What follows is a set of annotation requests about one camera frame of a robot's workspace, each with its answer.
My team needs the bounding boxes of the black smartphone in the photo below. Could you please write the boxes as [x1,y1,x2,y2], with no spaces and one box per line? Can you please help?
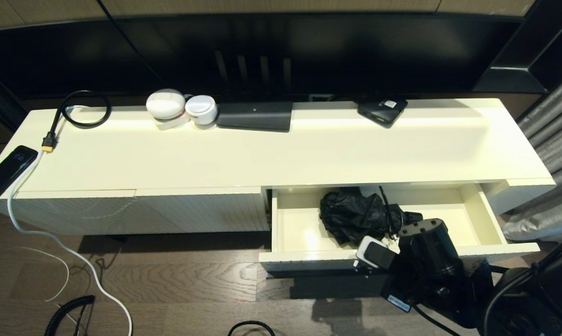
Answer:
[0,145,39,202]

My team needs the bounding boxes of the black flat set-top box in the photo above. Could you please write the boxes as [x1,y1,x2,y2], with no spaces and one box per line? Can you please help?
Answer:
[215,101,294,133]

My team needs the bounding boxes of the black wall shelf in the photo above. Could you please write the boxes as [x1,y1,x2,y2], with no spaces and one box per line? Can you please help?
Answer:
[472,0,562,94]

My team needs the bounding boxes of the thick white power cable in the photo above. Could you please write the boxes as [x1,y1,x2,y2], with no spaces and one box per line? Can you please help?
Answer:
[7,154,134,336]

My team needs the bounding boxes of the black television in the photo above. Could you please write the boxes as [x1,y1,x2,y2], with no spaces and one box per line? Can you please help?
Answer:
[0,12,531,101]

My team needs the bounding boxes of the white flat device base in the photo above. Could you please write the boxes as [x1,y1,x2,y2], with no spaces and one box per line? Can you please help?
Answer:
[153,112,191,130]

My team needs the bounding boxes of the white fluted drawer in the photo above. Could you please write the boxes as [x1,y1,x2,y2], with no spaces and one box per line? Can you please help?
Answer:
[258,183,541,277]

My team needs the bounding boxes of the thin white charging cable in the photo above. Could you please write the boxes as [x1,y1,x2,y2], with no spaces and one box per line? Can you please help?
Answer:
[0,236,71,303]

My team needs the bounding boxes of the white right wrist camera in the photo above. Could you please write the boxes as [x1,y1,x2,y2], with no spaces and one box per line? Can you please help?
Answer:
[355,236,399,272]

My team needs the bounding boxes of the cream tv cabinet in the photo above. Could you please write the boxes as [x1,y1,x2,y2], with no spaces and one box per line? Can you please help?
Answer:
[0,97,557,236]

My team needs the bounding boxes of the black HDMI cable yellow tip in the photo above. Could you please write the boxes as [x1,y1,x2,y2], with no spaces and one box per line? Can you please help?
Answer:
[42,90,112,154]

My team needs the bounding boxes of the small black glossy device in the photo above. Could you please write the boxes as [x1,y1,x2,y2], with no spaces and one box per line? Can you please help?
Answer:
[357,98,408,129]

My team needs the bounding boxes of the black coiled cable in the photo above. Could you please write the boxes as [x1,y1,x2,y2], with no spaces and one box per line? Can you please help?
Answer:
[44,295,96,336]

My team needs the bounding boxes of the large white round device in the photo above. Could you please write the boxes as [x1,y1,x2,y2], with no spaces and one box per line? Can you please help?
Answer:
[146,89,187,119]

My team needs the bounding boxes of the black folding umbrella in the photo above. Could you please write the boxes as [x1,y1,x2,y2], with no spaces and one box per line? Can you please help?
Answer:
[319,187,423,246]

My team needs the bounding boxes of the small white round device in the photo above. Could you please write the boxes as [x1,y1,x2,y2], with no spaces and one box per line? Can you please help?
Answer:
[185,95,218,125]

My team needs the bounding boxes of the thin black hanging cable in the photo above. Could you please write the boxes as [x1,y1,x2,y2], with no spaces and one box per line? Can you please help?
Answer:
[97,0,167,87]

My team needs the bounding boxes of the black cable with connector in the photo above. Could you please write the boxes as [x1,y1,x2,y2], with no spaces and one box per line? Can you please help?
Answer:
[227,320,277,336]

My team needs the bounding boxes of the grey curtain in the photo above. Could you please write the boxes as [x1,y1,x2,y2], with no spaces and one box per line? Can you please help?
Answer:
[502,65,562,243]

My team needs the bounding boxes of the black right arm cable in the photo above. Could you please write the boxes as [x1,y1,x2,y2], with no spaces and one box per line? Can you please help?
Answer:
[410,266,540,336]

